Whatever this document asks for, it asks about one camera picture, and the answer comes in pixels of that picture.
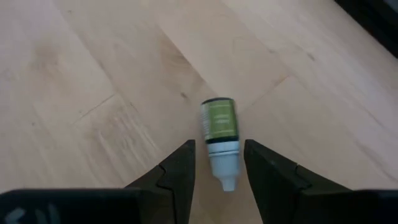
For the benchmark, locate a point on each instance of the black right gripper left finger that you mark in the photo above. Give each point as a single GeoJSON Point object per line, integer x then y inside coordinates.
{"type": "Point", "coordinates": [180, 174]}

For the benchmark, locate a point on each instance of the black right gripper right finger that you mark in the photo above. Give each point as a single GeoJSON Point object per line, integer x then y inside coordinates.
{"type": "Point", "coordinates": [270, 177]}

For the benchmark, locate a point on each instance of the small green dropper bottle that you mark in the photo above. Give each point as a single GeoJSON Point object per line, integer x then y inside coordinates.
{"type": "Point", "coordinates": [219, 121]}

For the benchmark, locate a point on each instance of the black aluminium table frame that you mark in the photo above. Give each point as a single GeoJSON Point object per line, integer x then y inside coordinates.
{"type": "Point", "coordinates": [373, 21]}

